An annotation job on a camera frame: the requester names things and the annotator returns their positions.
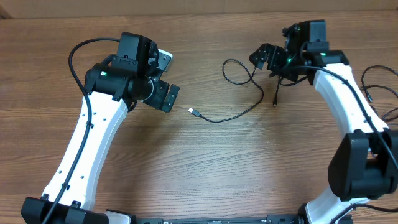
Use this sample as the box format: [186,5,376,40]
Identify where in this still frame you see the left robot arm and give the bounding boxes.
[21,32,179,223]

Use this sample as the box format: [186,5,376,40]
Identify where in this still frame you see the black USB cable long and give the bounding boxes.
[187,58,265,124]

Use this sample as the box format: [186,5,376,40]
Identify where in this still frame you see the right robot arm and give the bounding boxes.
[249,20,397,223]

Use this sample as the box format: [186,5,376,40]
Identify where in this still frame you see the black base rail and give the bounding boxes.
[105,207,354,224]

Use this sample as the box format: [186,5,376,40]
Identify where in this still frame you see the black USB cable short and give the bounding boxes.
[360,65,398,123]

